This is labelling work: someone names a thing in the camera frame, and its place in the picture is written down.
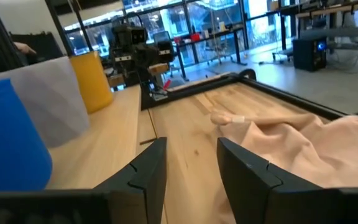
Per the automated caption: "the black table edge frame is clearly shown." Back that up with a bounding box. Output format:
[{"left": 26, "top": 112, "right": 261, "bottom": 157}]
[{"left": 140, "top": 68, "right": 358, "bottom": 122}]

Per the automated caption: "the blue mug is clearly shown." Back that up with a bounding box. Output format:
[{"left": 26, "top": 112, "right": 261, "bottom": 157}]
[{"left": 0, "top": 78, "right": 53, "bottom": 192}]

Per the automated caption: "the black computer tower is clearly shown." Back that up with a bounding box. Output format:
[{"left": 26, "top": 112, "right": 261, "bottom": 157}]
[{"left": 292, "top": 36, "right": 328, "bottom": 73}]

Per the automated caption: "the black background desk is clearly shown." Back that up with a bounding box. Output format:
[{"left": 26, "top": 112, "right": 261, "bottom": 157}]
[{"left": 173, "top": 27, "right": 248, "bottom": 82}]

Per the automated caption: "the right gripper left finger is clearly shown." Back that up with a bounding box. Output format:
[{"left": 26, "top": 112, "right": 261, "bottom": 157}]
[{"left": 0, "top": 137, "right": 168, "bottom": 224}]

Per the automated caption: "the wooden workbench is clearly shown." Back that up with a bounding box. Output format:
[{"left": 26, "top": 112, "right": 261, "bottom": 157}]
[{"left": 295, "top": 0, "right": 358, "bottom": 73}]

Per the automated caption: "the black frame post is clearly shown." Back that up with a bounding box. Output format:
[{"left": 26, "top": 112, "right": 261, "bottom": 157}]
[
  {"left": 0, "top": 0, "right": 25, "bottom": 70},
  {"left": 44, "top": 0, "right": 75, "bottom": 57}
]

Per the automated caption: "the person's hand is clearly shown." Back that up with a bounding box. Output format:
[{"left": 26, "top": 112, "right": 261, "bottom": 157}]
[{"left": 13, "top": 41, "right": 37, "bottom": 56}]

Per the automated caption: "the pink cloth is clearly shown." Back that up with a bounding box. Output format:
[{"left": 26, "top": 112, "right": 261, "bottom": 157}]
[{"left": 209, "top": 111, "right": 358, "bottom": 224}]

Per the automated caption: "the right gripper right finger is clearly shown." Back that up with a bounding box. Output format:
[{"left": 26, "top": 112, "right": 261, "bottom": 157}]
[{"left": 216, "top": 138, "right": 358, "bottom": 224}]

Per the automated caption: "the yellow cup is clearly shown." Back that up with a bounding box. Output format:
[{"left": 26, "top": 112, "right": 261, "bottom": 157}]
[{"left": 70, "top": 50, "right": 115, "bottom": 114}]

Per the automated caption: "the white translucent cup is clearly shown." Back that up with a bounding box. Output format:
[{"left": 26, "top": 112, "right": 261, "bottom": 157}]
[{"left": 0, "top": 55, "right": 91, "bottom": 149}]

